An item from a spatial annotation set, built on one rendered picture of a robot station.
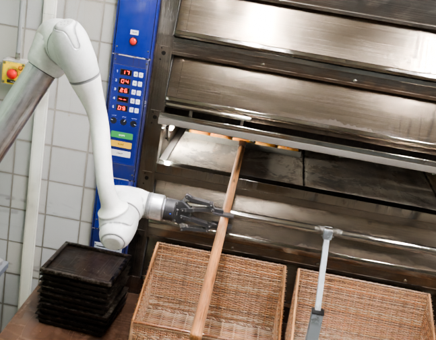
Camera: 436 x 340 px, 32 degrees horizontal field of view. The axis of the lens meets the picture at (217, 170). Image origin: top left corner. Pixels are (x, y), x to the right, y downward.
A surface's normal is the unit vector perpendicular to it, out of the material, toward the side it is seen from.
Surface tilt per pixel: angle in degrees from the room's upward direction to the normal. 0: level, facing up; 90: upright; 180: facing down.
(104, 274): 0
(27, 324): 0
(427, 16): 90
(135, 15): 90
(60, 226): 90
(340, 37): 70
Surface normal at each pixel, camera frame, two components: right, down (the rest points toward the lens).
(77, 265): 0.15, -0.94
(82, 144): -0.11, 0.29
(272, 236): -0.04, -0.05
